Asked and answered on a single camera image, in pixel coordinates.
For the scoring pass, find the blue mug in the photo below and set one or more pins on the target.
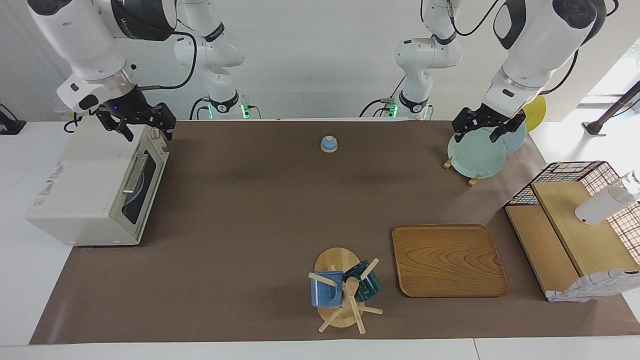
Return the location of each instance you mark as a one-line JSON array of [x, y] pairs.
[[325, 292]]

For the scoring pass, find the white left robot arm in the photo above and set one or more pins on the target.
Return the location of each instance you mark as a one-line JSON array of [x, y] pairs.
[[540, 35]]

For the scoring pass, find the blue bell with wooden knob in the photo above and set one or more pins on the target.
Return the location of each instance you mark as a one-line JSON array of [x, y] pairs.
[[329, 145]]

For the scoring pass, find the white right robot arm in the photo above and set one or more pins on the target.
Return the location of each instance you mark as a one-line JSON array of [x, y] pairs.
[[90, 40]]

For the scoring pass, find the black device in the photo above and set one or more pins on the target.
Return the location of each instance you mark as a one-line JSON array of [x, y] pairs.
[[10, 125]]

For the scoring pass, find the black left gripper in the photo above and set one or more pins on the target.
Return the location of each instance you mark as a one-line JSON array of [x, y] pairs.
[[491, 117]]

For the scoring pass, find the white spray bottle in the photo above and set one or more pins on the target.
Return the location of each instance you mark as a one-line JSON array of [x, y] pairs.
[[600, 207]]

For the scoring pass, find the wooden plate rack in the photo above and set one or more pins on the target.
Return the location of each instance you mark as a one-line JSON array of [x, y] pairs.
[[473, 180]]

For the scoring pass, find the yellow plate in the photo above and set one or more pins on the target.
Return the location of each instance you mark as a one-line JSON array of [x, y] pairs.
[[536, 112]]

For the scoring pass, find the pale blue racked plate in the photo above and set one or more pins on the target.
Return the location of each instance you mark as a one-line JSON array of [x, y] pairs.
[[515, 140]]

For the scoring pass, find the wooden shelf unit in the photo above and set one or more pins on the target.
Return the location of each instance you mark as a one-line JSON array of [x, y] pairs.
[[590, 240]]

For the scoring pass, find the white patterned cloth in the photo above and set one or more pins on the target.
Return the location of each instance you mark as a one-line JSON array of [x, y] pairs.
[[595, 287]]

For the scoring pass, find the black stand pole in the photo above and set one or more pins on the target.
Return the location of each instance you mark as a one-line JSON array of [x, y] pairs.
[[612, 110]]

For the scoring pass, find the blue round plate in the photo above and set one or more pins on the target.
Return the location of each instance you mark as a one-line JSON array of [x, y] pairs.
[[137, 187]]

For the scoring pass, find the white power outlet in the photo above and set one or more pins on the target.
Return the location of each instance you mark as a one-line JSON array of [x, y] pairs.
[[61, 112]]

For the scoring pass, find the glass oven door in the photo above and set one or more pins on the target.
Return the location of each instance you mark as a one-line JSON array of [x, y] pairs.
[[150, 195]]

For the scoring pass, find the light green plate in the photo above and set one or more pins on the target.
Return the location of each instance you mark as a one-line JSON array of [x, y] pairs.
[[475, 155]]

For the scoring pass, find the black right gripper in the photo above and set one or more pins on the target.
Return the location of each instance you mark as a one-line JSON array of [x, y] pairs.
[[132, 107]]

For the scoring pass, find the brown table mat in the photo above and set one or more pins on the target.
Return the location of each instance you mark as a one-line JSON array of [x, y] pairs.
[[250, 225]]

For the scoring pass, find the wooden mug tree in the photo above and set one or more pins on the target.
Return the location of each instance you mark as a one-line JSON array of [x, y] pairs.
[[334, 260]]

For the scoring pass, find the dark green mug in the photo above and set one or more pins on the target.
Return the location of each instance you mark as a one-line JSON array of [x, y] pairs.
[[369, 285]]

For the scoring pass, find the white toaster oven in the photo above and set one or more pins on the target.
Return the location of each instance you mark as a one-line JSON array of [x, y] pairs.
[[85, 180]]

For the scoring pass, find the wooden serving tray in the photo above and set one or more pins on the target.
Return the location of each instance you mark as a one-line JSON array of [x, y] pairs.
[[447, 260]]

